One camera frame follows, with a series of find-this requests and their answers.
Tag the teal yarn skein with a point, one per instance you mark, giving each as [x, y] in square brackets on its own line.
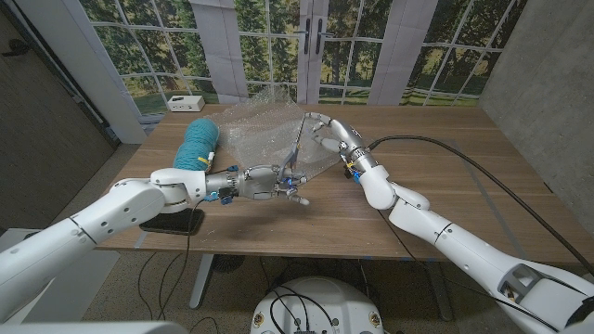
[199, 139]

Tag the printed garden window backdrop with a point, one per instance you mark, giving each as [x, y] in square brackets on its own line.
[162, 46]

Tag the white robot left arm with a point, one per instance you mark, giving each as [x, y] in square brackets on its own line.
[93, 227]

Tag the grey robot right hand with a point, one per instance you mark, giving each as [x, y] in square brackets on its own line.
[350, 139]

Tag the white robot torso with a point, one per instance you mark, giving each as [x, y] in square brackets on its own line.
[334, 301]

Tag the black ribbed round base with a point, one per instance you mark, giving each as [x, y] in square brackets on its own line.
[229, 263]

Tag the clear bubble wrap sheet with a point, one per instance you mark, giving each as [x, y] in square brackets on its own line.
[260, 130]

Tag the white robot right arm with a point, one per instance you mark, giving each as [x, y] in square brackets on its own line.
[455, 246]

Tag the black smartphone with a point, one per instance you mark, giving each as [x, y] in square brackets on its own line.
[178, 222]

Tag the white table leg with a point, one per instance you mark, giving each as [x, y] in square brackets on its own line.
[202, 283]

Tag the grey table leg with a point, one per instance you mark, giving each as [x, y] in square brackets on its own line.
[440, 292]

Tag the dark wood door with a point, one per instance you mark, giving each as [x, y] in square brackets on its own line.
[46, 139]

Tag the white power strip box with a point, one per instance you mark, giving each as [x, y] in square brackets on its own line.
[185, 103]

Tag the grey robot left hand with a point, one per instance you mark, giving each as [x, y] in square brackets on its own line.
[257, 183]

